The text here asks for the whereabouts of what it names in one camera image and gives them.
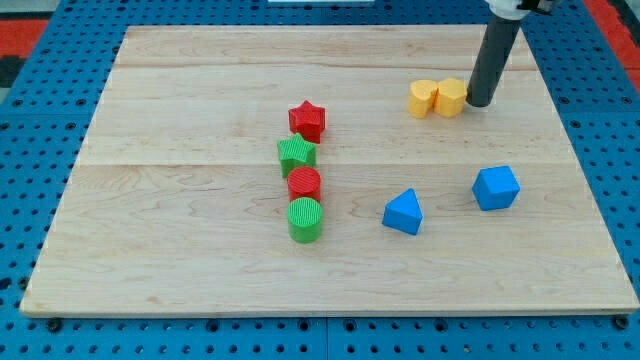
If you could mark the light wooden board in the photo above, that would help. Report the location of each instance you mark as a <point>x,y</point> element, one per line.
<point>176,207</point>

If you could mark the blue triangle block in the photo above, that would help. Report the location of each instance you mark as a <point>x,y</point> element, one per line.
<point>404,213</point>

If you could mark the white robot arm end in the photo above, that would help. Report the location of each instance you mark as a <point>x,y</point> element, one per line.
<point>518,9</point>

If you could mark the green star block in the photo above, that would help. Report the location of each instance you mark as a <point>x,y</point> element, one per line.
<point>294,152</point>

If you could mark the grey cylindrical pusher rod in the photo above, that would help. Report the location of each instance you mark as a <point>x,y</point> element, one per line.
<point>496,46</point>

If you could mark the yellow hexagon block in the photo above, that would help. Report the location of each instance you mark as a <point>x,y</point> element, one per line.
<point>450,98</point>

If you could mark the blue cube block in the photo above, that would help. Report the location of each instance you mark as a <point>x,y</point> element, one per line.
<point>495,188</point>

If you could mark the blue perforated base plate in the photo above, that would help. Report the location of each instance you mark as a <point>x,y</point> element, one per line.
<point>48,109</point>

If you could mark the red cylinder block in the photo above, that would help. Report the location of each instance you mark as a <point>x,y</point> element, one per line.
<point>304,181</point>

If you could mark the green cylinder block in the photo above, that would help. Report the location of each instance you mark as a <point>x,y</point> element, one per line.
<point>304,216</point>

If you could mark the yellow heart block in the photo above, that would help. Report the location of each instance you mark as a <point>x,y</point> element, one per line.
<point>421,97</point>

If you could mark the red star block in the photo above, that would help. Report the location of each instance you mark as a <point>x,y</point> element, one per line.
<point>308,120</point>

